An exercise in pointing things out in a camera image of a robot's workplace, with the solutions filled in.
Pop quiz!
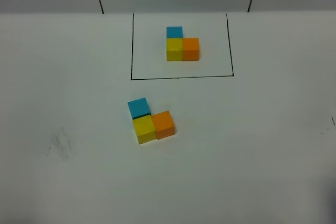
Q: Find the yellow template block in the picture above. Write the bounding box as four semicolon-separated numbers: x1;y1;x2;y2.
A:
166;38;183;61

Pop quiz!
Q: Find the orange template block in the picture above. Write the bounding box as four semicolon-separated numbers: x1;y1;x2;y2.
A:
183;38;200;61

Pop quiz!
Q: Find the blue template block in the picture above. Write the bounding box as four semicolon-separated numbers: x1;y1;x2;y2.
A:
166;26;183;39

